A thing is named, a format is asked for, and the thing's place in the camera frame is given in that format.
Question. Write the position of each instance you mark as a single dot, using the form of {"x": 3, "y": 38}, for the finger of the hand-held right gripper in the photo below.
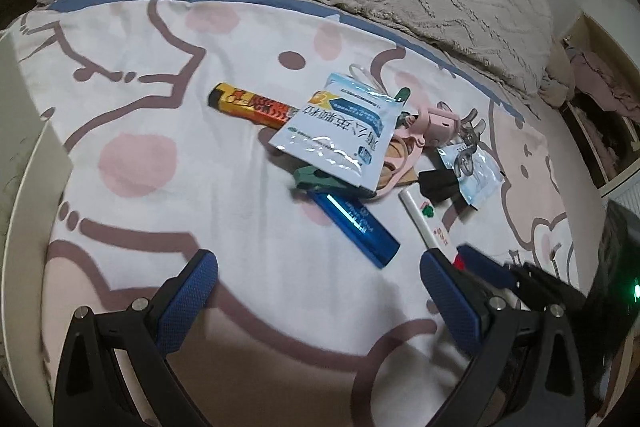
{"x": 485, "y": 264}
{"x": 545, "y": 287}

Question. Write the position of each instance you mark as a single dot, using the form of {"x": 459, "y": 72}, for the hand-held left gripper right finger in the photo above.
{"x": 450, "y": 302}

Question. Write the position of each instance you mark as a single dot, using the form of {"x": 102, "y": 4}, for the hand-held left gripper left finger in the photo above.
{"x": 187, "y": 302}

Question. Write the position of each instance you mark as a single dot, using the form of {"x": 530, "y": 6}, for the white tube with red cap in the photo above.
{"x": 425, "y": 219}

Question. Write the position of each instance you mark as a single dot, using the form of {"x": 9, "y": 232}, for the blue lighter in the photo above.
{"x": 355, "y": 227}

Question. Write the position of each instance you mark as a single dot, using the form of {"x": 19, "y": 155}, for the white blue medicine sachet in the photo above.
{"x": 340, "y": 132}

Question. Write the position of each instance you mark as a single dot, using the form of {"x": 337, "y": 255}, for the white cardboard box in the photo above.
{"x": 30, "y": 167}

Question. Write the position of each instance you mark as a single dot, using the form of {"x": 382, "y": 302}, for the small clear blue sachet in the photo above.
{"x": 477, "y": 179}

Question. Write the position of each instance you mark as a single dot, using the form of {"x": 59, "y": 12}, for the printed cartoon blanket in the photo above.
{"x": 225, "y": 217}

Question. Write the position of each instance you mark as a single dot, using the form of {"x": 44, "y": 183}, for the black binder clip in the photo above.
{"x": 437, "y": 184}

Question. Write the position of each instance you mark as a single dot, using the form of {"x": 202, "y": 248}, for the white louvred closet door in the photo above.
{"x": 620, "y": 202}

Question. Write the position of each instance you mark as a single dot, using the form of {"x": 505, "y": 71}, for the brown wooden piece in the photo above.
{"x": 409, "y": 176}

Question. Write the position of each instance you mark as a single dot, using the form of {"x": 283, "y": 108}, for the beige bed sheet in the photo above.
{"x": 550, "y": 167}

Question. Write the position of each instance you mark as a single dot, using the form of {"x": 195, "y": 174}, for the pink scissors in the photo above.
{"x": 400, "y": 157}

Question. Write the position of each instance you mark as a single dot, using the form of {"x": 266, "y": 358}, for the pink mini fan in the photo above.
{"x": 442, "y": 124}

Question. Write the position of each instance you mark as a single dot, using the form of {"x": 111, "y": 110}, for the fluffy beige cushion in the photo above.
{"x": 552, "y": 77}

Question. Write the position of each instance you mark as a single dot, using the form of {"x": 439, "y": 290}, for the orange yellow printed lighter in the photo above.
{"x": 250, "y": 104}

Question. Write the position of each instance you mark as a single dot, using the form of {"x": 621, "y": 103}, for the pile of pink clothes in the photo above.
{"x": 605, "y": 82}

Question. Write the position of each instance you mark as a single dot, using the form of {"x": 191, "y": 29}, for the wall niche shelf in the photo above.
{"x": 585, "y": 132}

